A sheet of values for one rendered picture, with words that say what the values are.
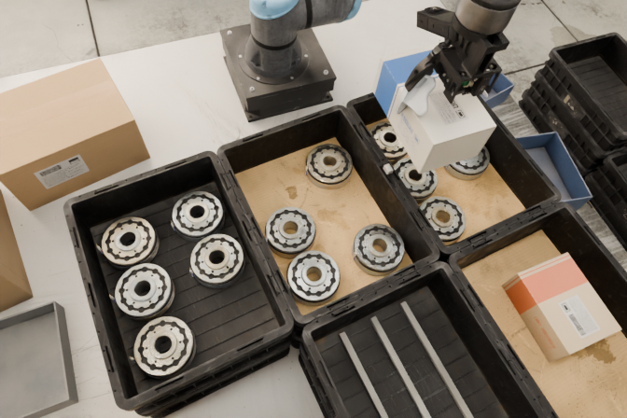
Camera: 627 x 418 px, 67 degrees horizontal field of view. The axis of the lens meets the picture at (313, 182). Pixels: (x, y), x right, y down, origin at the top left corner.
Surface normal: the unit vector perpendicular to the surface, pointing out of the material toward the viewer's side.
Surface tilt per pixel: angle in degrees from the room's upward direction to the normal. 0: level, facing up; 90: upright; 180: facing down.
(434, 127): 0
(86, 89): 0
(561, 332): 0
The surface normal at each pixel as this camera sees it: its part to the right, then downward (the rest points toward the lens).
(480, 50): -0.93, 0.28
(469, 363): 0.07, -0.51
